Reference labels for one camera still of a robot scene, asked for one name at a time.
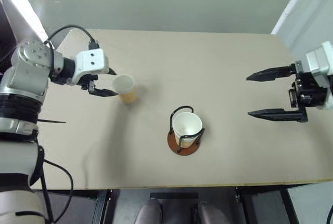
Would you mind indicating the dark rounded shape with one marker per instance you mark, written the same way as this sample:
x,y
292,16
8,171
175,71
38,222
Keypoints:
x,y
151,212

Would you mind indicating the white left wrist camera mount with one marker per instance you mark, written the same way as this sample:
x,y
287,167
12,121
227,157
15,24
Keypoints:
x,y
91,60

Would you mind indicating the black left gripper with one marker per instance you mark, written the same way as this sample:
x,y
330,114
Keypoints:
x,y
88,81

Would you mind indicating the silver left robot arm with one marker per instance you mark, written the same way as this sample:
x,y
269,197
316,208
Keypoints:
x,y
24,76

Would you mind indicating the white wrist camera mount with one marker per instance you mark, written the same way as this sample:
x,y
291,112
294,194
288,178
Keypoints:
x,y
91,60
321,60

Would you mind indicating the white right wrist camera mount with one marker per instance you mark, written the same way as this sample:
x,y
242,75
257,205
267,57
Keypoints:
x,y
321,60

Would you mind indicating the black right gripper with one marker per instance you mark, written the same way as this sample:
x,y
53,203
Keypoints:
x,y
310,91

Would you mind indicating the black metal table frame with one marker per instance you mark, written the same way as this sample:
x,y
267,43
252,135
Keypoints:
x,y
102,205

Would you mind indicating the white and orange paper cup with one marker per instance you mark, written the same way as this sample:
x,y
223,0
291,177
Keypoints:
x,y
187,128
125,86

